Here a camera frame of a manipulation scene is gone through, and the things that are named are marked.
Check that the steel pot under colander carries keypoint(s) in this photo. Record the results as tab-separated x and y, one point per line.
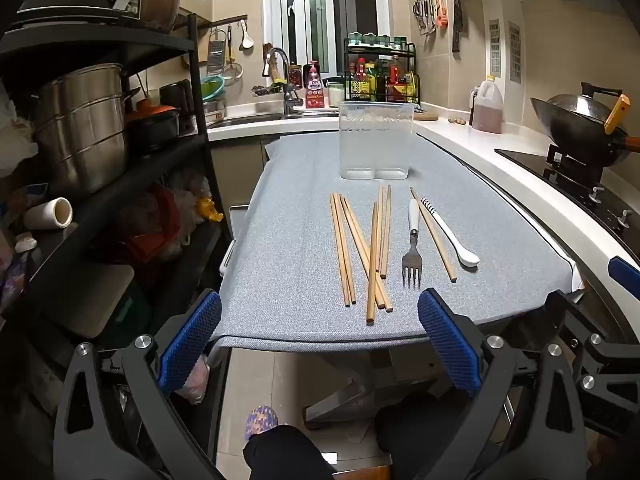
215	110

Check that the teal lidded spice jar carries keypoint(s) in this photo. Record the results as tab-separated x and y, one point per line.
369	39
355	38
383	40

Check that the dark glass vinegar bottle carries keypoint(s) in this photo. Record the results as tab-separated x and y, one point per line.
381	80

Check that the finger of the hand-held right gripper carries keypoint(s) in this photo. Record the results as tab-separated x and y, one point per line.
625	271
570	310

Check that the red sauce jar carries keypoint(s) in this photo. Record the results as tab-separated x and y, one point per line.
295	76

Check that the chrome kitchen faucet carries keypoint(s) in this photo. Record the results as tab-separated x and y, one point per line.
287	95

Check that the clear plastic utensil container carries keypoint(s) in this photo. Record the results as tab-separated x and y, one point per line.
376	145

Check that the metal table leg frame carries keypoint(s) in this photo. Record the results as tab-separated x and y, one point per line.
360	390

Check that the yellow seasoning bag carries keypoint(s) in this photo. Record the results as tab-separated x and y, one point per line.
410	86

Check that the person's left leg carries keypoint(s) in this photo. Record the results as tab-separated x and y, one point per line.
285	455

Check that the ginger root piece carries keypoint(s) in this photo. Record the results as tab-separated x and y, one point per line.
456	121

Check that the hanging metal utensil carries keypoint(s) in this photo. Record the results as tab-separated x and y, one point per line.
430	17

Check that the white plastic board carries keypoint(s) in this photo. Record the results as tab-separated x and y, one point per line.
85	300

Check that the clear cooking oil jug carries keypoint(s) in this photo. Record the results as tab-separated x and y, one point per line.
487	110

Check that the green capped spice jar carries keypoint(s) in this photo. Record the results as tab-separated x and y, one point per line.
399	42

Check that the white lidded jar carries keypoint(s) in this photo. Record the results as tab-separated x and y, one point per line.
335	95

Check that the brown ceramic bowl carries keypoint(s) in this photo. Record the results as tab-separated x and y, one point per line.
159	10

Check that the steel wok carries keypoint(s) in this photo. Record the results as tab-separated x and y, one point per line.
575	125

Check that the orange hanging kitchen tool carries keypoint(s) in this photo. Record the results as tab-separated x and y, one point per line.
442	10

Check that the red capped soy sauce bottle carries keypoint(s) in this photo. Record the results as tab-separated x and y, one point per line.
355	80

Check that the metal mesh strainer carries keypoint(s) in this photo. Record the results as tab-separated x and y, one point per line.
231	70

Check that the red label sauce bottle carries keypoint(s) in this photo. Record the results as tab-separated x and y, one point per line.
395	80

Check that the stainless steel sink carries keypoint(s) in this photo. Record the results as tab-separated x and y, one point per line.
250	119

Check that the green and blue colander bowls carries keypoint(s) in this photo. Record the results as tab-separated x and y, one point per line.
212	87

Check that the grey wall vent grille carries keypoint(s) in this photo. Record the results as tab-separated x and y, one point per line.
515	52
494	47

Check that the white-framed window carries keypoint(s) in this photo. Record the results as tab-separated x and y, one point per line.
320	10

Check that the red plastic bag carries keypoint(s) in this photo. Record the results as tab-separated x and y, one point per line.
150	220

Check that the person's leg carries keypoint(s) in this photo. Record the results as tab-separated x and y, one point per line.
425	435
285	455

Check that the white hanging ladle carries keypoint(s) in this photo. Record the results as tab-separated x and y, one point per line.
246	40

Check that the metal box grater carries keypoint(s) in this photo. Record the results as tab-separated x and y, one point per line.
216	55

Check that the red detergent bottle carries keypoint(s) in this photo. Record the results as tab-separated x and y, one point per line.
314	90

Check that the grey-blue table mat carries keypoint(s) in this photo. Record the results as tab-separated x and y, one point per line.
290	240

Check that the person's right leg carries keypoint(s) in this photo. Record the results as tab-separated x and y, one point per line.
425	435

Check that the purple patterned slipper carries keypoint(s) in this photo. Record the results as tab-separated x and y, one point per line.
261	420

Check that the black metal shelf rack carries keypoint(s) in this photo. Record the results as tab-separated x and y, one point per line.
150	165

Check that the sink sponge rack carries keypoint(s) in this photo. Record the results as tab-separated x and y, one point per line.
267	89

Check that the stainless steel stockpot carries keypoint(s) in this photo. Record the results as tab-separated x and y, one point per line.
80	130

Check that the black pot orange lid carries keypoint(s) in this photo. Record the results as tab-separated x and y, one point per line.
152	122

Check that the white plastic bag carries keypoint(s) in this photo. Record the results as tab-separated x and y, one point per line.
15	140

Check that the hanging cleaver knife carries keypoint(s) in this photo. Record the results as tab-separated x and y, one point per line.
457	30

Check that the yellow plastic bag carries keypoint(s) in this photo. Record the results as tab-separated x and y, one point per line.
209	209

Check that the dark sauce bottle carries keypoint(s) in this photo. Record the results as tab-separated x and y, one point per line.
473	107

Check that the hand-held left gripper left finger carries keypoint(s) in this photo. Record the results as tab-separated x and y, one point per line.
192	340

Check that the round wooden cutting board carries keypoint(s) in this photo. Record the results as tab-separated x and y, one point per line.
426	116

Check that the black thermos jug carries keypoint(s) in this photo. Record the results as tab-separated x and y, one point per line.
176	105

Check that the hanging kitchen scissors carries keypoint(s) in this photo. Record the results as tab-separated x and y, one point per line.
419	12

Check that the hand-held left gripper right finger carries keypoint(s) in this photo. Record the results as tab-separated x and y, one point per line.
447	340

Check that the black gas stove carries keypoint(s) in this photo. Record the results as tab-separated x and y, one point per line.
590	185

